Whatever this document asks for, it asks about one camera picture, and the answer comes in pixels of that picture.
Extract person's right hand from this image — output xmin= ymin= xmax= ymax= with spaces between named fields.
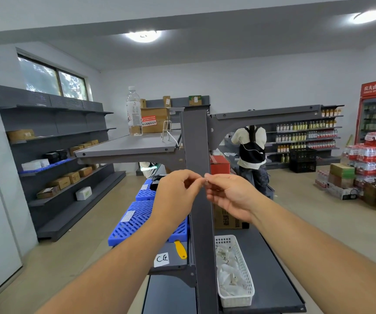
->
xmin=204 ymin=173 xmax=266 ymax=224

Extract person's left hand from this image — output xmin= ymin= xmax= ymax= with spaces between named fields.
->
xmin=150 ymin=169 xmax=207 ymax=228

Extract person's right forearm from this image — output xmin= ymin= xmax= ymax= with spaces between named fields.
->
xmin=248 ymin=201 xmax=376 ymax=314

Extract person's left forearm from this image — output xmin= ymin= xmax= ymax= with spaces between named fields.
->
xmin=35 ymin=211 xmax=190 ymax=314

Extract black device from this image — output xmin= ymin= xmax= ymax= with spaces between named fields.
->
xmin=150 ymin=174 xmax=166 ymax=191

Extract grey metal gondola shelf unit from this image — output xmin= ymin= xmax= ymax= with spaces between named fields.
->
xmin=74 ymin=105 xmax=345 ymax=314

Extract black backpack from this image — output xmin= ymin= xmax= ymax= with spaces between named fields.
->
xmin=240 ymin=126 xmax=266 ymax=164

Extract printed cardboard box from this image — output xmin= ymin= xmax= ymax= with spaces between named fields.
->
xmin=213 ymin=202 xmax=250 ymax=230

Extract white green plastic bag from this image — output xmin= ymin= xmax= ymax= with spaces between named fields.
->
xmin=138 ymin=161 xmax=160 ymax=179

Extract small blue plastic grid pallet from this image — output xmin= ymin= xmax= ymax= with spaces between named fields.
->
xmin=135 ymin=178 xmax=158 ymax=202

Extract yellow utility knife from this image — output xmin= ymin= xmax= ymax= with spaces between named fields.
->
xmin=173 ymin=240 xmax=188 ymax=260

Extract large blue plastic grid pallet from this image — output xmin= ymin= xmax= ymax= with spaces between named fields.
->
xmin=108 ymin=201 xmax=189 ymax=248

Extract cardboard box with red label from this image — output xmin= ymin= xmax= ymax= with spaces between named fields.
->
xmin=140 ymin=108 xmax=171 ymax=134

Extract white paper label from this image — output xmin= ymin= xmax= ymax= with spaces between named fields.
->
xmin=153 ymin=251 xmax=170 ymax=268

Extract black plastic crates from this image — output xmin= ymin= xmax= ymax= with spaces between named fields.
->
xmin=288 ymin=148 xmax=317 ymax=174

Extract grey shelf unit with bottles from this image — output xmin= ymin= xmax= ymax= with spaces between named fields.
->
xmin=266 ymin=105 xmax=345 ymax=170

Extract pile of white packets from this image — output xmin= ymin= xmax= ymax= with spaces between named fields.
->
xmin=216 ymin=243 xmax=248 ymax=296

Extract white plastic basket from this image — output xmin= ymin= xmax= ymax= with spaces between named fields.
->
xmin=214 ymin=235 xmax=256 ymax=309

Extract clear plastic water bottle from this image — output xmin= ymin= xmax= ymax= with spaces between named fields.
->
xmin=126 ymin=86 xmax=143 ymax=137

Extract rows of small bottles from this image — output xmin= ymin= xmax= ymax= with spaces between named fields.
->
xmin=275 ymin=108 xmax=343 ymax=164

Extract white foam box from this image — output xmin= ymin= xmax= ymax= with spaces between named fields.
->
xmin=75 ymin=186 xmax=93 ymax=201

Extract row of cardboard boxes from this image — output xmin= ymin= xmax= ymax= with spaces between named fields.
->
xmin=69 ymin=139 xmax=100 ymax=156

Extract white printed carton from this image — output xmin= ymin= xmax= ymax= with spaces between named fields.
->
xmin=325 ymin=181 xmax=359 ymax=201

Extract black boxes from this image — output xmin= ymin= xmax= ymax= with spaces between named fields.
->
xmin=43 ymin=150 xmax=68 ymax=164

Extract stack of bottled water packs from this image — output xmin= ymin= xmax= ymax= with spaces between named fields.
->
xmin=340 ymin=131 xmax=376 ymax=194

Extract round ceiling lamp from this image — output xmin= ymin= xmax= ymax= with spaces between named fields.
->
xmin=124 ymin=29 xmax=162 ymax=44

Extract white flat box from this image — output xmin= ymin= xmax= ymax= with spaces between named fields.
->
xmin=21 ymin=159 xmax=50 ymax=172

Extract red drinks refrigerator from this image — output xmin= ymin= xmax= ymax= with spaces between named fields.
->
xmin=354 ymin=78 xmax=376 ymax=145

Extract window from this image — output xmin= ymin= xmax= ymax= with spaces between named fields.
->
xmin=16 ymin=53 xmax=89 ymax=102

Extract flat cardboard box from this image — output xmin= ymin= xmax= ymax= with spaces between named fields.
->
xmin=6 ymin=129 xmax=35 ymax=143

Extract metal wire holder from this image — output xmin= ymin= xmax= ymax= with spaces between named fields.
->
xmin=161 ymin=120 xmax=181 ymax=149

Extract grey wall shelving unit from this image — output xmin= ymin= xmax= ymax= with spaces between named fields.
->
xmin=0 ymin=84 xmax=127 ymax=242

